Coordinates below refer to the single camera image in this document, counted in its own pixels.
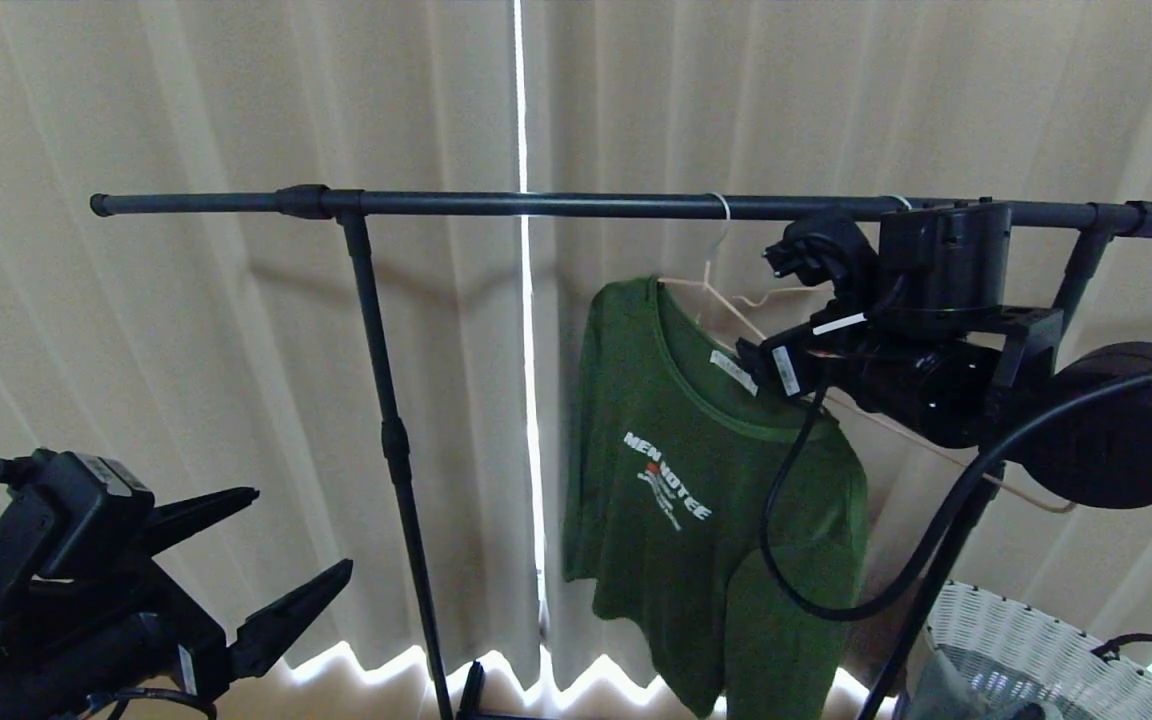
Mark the beige curtain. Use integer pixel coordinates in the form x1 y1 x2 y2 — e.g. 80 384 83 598
0 0 1152 701

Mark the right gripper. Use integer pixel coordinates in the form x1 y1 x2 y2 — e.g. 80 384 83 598
761 318 1005 448

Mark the white laundry basket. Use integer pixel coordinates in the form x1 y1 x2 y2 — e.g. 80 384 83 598
896 580 1152 720

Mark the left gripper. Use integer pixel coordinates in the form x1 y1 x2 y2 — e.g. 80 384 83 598
0 487 354 720

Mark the green printed shirt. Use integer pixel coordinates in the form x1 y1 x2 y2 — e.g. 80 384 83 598
563 277 869 719

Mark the black clothes rack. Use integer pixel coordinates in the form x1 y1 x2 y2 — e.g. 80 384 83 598
89 185 1152 720

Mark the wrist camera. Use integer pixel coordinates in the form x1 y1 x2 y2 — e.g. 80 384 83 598
0 452 155 601
761 210 882 301

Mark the pink clothes hanger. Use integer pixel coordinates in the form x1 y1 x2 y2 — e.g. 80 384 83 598
658 190 772 346
731 193 1079 514

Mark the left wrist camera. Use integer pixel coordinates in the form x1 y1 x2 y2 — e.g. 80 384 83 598
0 452 155 601

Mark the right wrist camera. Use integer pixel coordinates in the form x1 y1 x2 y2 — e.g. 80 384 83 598
761 210 882 301

